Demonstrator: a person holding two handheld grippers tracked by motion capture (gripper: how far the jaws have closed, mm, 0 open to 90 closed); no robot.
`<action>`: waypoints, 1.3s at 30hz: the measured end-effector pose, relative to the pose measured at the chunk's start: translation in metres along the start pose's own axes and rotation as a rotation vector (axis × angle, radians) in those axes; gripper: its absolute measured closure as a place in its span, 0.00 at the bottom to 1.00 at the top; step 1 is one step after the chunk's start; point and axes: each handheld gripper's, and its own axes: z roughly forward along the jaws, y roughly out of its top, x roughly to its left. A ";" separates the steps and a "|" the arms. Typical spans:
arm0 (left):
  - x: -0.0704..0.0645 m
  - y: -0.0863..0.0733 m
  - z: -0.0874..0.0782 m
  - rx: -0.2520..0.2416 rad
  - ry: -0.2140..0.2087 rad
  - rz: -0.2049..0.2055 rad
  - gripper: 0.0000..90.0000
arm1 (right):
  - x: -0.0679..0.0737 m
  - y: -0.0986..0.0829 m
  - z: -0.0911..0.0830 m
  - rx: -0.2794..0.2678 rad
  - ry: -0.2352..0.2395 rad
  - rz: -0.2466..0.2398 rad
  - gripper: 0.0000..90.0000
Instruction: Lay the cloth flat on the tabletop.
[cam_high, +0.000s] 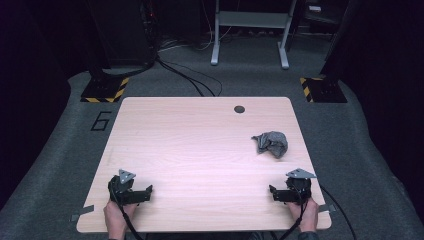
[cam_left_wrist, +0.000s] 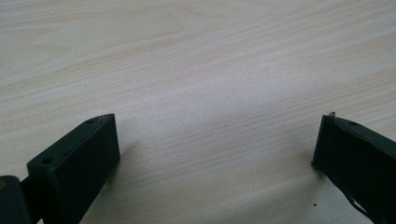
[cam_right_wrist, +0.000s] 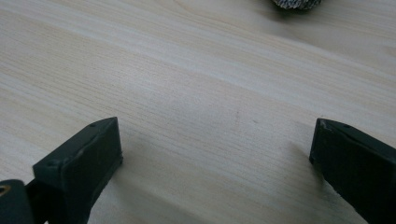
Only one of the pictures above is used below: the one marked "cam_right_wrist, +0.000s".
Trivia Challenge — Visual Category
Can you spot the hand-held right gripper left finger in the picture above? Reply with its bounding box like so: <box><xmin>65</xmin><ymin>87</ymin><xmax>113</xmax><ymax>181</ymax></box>
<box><xmin>26</xmin><ymin>117</ymin><xmax>123</xmax><ymax>224</ymax></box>

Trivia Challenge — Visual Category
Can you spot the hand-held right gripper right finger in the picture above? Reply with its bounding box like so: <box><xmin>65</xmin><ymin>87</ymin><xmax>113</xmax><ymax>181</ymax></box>
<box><xmin>309</xmin><ymin>118</ymin><xmax>396</xmax><ymax>224</ymax></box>

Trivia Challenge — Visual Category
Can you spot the grey towel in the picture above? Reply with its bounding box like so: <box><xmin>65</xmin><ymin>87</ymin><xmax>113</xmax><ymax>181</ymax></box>
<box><xmin>272</xmin><ymin>0</ymin><xmax>323</xmax><ymax>10</ymax></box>

